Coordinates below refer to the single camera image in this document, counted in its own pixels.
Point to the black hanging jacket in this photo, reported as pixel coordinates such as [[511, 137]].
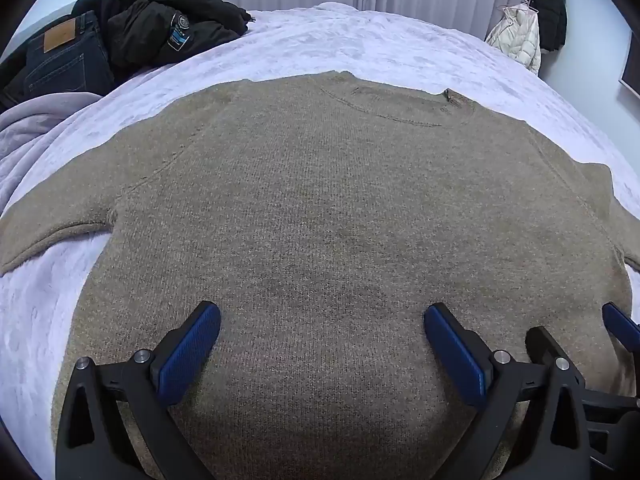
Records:
[[550, 5]]

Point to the white puffer jacket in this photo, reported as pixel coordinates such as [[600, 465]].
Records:
[[520, 40]]

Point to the dark blue jeans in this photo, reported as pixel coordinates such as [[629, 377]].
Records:
[[60, 70]]

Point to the lilac folded blanket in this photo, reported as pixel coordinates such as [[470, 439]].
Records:
[[30, 130]]

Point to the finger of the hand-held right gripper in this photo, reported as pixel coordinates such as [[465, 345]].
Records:
[[622, 324], [541, 344]]

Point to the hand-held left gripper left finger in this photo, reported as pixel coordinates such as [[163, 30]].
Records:
[[192, 355]]

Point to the black jacket with patch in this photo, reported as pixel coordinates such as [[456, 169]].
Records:
[[150, 25]]

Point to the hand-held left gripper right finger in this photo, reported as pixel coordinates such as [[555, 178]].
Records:
[[457, 355]]

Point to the white fleece bed blanket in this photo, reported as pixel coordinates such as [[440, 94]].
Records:
[[350, 40]]

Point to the brown knit sweater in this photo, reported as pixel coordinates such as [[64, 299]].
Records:
[[325, 210]]

